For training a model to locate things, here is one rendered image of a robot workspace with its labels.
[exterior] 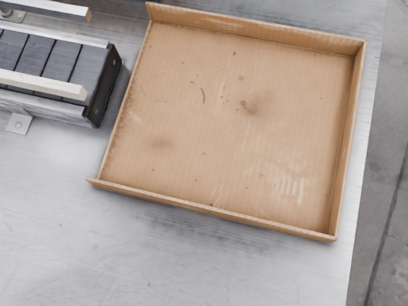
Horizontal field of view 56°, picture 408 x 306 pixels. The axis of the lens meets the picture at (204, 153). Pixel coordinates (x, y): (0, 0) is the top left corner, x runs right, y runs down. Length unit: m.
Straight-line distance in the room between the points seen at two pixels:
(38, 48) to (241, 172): 0.31
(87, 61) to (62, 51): 0.04
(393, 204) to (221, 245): 1.02
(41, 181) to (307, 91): 0.37
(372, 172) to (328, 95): 0.91
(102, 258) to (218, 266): 0.14
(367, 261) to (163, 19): 1.04
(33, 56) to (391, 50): 1.35
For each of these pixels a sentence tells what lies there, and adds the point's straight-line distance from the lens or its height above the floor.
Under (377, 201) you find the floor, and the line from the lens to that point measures 1.42.
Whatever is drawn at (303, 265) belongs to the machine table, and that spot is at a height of 0.83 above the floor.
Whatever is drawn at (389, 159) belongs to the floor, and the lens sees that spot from 1.47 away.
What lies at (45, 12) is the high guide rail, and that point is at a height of 0.95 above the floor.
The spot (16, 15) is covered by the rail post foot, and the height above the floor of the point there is 0.83.
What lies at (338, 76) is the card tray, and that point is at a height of 0.83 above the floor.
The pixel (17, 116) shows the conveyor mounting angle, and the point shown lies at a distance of 0.59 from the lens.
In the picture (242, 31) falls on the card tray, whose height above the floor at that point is 0.84.
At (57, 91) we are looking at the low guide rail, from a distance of 0.49.
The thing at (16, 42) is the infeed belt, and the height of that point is 0.88.
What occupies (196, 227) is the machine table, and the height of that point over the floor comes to 0.83.
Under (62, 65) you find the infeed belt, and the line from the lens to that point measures 0.54.
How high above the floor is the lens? 1.31
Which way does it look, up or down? 72 degrees down
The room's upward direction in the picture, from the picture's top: 11 degrees counter-clockwise
